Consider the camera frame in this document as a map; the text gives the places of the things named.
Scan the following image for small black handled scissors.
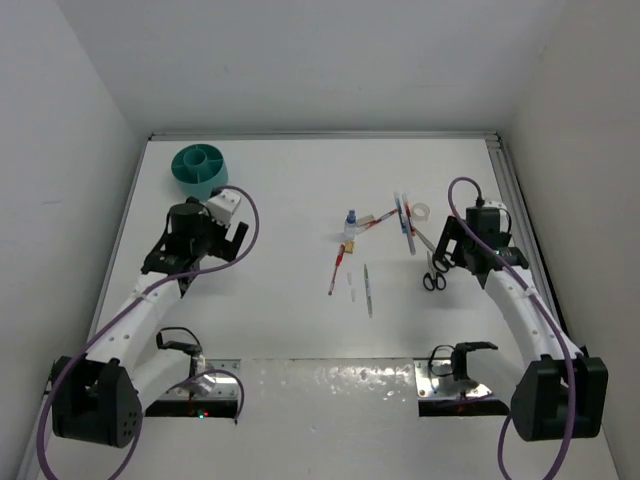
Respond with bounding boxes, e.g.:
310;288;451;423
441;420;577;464
422;252;447;292

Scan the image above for green pen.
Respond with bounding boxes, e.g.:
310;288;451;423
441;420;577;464
363;264;373;319

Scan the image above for orange red pen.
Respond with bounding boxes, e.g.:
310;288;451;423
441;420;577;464
401;192;411;223

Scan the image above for blue pen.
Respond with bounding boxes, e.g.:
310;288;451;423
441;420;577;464
393;191;407;234

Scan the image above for large black handled scissors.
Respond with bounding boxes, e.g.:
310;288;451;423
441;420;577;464
413;227;454;273

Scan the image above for red pen with clear cap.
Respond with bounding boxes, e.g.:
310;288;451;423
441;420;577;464
360;208;398;232

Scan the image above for teal round divided container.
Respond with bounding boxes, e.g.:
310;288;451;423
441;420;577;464
171;144;228;201

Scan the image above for blue cap glue bottle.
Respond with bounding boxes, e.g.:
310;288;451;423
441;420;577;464
343;209;358;241

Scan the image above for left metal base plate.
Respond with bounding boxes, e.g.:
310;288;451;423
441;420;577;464
160;358;241;401

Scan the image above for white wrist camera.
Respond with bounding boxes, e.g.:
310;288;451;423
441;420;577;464
205;189;242;225
483;198;507;210

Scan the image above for white eraser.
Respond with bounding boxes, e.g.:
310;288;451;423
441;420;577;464
356;215;376;228

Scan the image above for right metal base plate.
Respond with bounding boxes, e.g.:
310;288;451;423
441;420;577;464
414;357;495;401

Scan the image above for metal base plate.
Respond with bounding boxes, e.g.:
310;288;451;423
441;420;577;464
160;358;241;401
414;357;495;401

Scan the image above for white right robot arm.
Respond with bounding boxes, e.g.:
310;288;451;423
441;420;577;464
434;206;608;441

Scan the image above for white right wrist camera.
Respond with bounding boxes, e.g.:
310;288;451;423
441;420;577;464
483;198;507;210

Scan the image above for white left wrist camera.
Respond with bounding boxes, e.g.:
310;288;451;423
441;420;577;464
205;189;242;225

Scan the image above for clear tape roll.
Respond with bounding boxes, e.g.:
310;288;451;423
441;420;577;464
411;203;430;221

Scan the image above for red gel pen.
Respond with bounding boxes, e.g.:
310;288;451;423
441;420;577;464
328;243;345;296

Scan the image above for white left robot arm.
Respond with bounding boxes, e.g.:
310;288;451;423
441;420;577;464
52;189;249;448

